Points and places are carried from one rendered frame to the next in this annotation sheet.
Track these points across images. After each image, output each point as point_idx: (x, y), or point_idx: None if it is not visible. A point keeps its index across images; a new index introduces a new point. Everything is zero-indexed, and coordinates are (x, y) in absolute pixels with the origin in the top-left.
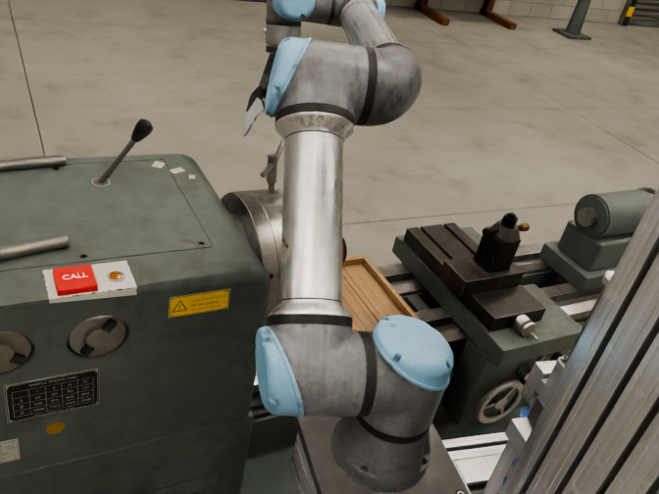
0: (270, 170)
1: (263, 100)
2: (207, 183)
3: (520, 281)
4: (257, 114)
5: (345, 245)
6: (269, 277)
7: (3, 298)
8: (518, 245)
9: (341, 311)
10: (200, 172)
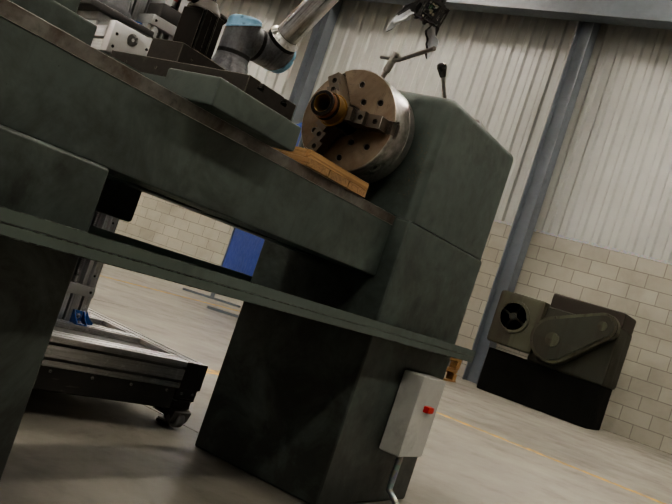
0: (385, 57)
1: (431, 26)
2: (413, 93)
3: (148, 51)
4: (426, 37)
5: (318, 92)
6: (323, 83)
7: None
8: (182, 13)
9: (275, 25)
10: (426, 95)
